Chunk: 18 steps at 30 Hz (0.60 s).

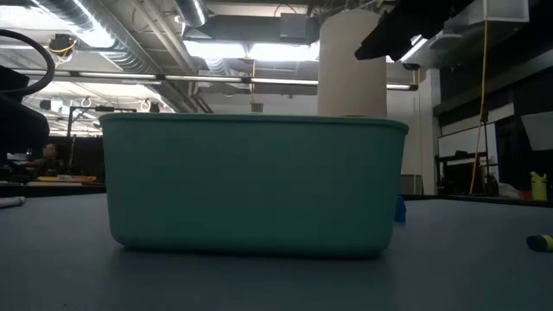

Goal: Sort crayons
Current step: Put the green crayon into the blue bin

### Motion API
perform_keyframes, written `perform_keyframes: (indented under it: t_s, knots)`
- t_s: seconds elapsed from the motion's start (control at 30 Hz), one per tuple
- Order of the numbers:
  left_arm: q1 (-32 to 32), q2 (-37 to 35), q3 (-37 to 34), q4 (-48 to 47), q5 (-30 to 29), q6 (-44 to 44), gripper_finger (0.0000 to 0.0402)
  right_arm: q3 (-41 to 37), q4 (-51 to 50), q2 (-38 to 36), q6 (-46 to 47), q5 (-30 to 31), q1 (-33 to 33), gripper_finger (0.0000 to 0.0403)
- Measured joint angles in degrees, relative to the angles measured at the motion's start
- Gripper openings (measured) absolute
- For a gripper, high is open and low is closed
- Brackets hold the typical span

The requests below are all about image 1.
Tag teal plastic bin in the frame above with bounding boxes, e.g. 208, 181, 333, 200
99, 112, 410, 259

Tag gray floor cabinet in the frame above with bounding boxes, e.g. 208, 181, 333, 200
399, 174, 423, 195

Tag orange yellow desk items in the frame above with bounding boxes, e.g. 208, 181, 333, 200
36, 175, 99, 184

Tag bright ceiling light panel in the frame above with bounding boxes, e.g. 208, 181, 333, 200
183, 39, 321, 62

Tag hanging yellow cable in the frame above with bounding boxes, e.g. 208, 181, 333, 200
468, 19, 489, 195

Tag yellow-green bottle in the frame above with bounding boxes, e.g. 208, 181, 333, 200
530, 171, 548, 201

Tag white marker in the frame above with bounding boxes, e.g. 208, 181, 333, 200
0, 196, 27, 209

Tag black ceiling box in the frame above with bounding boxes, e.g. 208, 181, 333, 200
278, 11, 321, 45

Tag blue table mat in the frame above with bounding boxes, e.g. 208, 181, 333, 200
0, 193, 553, 311

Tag white wall panel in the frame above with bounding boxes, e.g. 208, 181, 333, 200
520, 111, 553, 152

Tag whiteboard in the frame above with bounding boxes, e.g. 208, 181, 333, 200
437, 123, 498, 159

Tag small blue plastic object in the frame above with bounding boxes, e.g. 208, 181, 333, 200
395, 194, 408, 224

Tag white ceiling duct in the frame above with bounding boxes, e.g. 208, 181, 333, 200
401, 0, 531, 70

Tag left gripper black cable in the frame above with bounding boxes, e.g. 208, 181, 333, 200
0, 29, 56, 95

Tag silver ventilation duct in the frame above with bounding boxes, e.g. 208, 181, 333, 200
36, 0, 156, 74
175, 0, 211, 28

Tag black ceiling-mounted device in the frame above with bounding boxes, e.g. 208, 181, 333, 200
48, 33, 79, 57

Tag person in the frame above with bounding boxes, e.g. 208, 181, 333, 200
25, 143, 66, 177

